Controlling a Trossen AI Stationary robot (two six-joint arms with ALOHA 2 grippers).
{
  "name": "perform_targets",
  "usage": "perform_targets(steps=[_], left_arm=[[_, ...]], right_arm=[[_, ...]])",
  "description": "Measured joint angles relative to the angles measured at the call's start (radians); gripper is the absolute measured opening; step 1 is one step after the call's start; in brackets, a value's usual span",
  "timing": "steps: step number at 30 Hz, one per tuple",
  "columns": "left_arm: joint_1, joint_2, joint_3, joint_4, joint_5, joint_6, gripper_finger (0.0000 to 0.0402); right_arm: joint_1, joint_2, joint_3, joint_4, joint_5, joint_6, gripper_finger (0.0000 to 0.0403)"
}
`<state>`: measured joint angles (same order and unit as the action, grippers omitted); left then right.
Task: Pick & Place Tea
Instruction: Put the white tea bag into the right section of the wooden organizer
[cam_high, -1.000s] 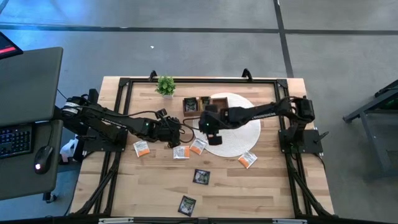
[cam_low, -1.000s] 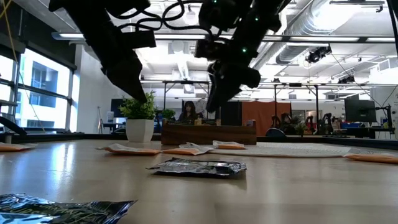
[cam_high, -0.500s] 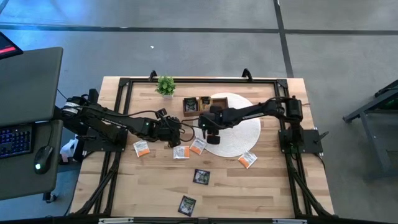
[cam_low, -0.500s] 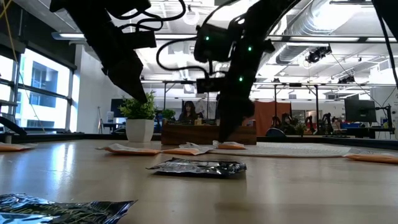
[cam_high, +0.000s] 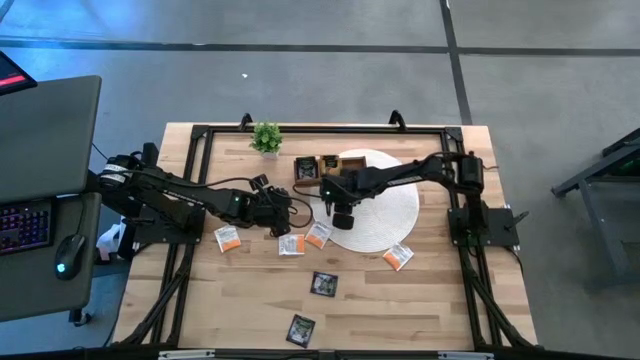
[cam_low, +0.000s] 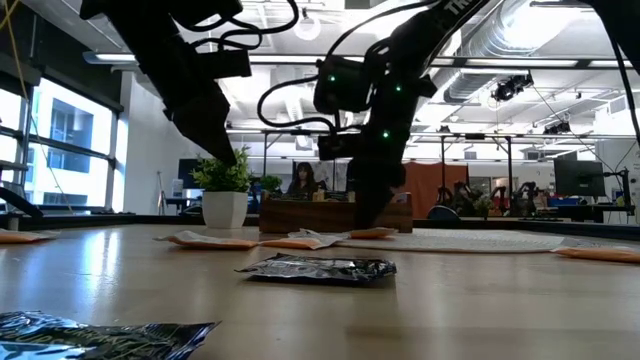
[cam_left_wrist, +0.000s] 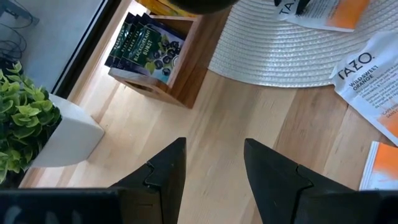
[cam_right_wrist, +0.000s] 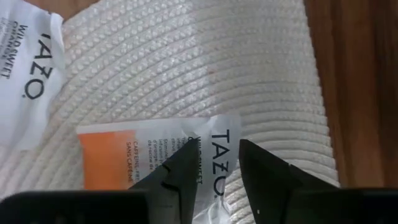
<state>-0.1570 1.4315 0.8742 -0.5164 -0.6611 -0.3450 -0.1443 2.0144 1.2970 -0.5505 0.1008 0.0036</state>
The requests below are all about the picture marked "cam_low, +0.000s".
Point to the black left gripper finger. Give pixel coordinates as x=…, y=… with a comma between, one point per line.
x=195, y=130
x=217, y=125

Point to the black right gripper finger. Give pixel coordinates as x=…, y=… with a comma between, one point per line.
x=363, y=205
x=381, y=205

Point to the orange tea packet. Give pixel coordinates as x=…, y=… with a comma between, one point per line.
x=20, y=236
x=610, y=255
x=292, y=244
x=215, y=243
x=372, y=233

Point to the dark wooden box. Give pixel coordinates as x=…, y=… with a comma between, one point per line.
x=325, y=217

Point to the silver foil packet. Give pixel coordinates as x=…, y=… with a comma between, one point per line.
x=320, y=270

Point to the dark blue foil tea packet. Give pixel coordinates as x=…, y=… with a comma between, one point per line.
x=75, y=340

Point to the black background robot arm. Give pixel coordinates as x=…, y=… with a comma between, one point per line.
x=457, y=197
x=522, y=195

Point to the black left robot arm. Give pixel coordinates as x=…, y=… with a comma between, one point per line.
x=150, y=30

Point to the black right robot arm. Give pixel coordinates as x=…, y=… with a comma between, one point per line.
x=425, y=40

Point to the small black monitor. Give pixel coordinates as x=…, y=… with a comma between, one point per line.
x=186, y=172

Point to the orange partition panel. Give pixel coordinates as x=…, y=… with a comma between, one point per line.
x=435, y=187

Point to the dark office chair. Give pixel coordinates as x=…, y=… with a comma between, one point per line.
x=442, y=212

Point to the person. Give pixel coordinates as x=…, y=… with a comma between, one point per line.
x=302, y=180

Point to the leafy green background plant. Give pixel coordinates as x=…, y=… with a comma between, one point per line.
x=271, y=182

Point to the green plant in white pot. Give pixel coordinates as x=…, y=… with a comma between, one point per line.
x=225, y=210

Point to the round white woven mat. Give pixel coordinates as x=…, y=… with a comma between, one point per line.
x=475, y=240

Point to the small green background plant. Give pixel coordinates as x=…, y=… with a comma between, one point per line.
x=483, y=205

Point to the overhead light bar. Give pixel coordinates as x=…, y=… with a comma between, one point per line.
x=525, y=62

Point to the black diagonal strut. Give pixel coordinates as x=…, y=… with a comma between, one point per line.
x=20, y=200

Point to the large black computer monitor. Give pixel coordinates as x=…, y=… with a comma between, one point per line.
x=580, y=177

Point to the black background desk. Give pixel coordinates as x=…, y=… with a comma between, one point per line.
x=590, y=210

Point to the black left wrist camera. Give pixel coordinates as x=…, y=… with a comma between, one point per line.
x=230, y=64

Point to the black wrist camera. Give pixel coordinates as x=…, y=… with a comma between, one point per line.
x=342, y=85
x=230, y=64

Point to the black background station frame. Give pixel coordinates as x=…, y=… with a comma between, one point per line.
x=442, y=170

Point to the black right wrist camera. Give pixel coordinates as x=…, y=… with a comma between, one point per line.
x=342, y=85

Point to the black table edge rail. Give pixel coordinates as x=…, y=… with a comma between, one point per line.
x=100, y=221

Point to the black overhead camera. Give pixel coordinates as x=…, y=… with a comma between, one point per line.
x=510, y=87

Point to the small black hanging camera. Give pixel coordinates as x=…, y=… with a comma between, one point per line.
x=557, y=127

